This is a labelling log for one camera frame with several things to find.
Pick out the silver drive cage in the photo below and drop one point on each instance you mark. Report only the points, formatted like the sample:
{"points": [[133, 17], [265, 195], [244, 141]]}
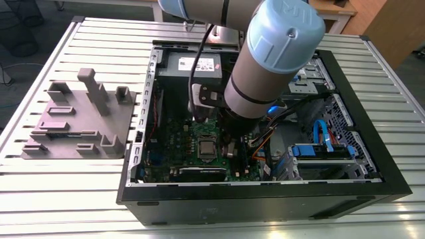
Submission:
{"points": [[305, 87]]}

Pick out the black PC case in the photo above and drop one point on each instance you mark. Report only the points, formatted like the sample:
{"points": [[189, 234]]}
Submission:
{"points": [[232, 206]]}

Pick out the wooden cabinet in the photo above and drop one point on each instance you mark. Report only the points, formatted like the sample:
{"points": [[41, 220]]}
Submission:
{"points": [[391, 30]]}

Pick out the grey parts rack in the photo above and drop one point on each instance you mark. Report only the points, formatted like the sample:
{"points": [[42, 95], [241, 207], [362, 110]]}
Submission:
{"points": [[89, 119]]}

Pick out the blue plastic drive latch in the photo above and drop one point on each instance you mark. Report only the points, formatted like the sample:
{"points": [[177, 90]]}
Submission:
{"points": [[294, 78]]}

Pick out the silver disk bay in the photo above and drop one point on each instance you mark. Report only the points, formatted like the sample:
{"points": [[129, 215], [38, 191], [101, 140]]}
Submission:
{"points": [[326, 163]]}

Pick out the black RAM slot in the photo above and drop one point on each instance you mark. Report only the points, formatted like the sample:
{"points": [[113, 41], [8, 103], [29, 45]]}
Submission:
{"points": [[236, 166], [232, 166]]}

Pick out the RAM stick with black chips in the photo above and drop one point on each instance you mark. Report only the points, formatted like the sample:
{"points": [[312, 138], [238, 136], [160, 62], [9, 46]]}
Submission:
{"points": [[64, 135]]}

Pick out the hard disk in blue carrier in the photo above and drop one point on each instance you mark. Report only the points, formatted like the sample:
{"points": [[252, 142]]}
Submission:
{"points": [[304, 151]]}

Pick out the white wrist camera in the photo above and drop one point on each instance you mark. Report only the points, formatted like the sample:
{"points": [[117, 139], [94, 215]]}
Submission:
{"points": [[198, 97]]}

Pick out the blue motherboard connector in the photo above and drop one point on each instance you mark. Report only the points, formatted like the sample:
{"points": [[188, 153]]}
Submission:
{"points": [[156, 159]]}

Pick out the grey power supply unit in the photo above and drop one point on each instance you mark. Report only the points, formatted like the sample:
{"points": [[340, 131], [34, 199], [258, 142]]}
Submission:
{"points": [[176, 94]]}

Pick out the silver CPU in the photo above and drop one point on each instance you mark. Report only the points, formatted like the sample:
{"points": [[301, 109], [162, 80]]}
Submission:
{"points": [[206, 148]]}

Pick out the black graphics card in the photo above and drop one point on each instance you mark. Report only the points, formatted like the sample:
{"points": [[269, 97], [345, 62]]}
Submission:
{"points": [[198, 171]]}

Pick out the black waste bin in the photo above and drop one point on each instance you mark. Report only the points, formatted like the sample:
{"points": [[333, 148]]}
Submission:
{"points": [[21, 47]]}

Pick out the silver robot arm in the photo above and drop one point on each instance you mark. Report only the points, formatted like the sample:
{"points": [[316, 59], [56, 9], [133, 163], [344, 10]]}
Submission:
{"points": [[258, 69]]}

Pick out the green motherboard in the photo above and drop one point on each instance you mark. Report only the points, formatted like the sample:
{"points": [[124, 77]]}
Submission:
{"points": [[180, 154]]}

